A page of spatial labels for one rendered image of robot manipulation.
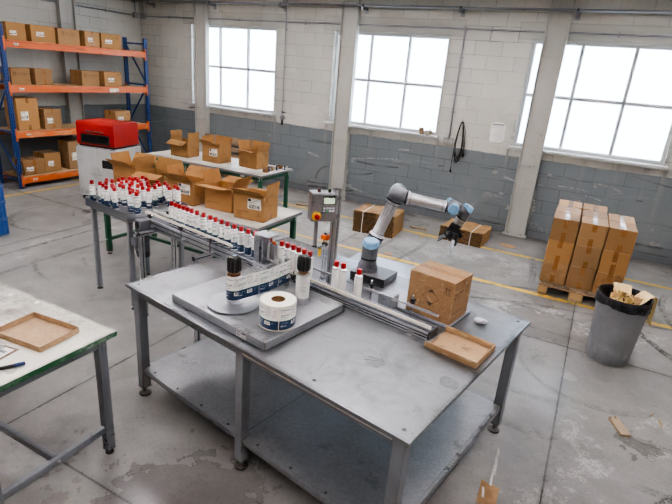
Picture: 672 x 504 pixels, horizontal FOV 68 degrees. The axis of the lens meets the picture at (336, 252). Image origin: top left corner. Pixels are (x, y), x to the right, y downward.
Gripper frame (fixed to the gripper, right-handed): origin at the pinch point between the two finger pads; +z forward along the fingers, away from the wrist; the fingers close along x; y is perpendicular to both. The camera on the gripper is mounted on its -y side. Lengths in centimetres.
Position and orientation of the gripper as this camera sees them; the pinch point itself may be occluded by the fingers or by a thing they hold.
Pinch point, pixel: (444, 247)
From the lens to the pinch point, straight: 368.5
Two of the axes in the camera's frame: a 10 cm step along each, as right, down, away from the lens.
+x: 5.2, 5.8, -6.3
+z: -4.6, 8.1, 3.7
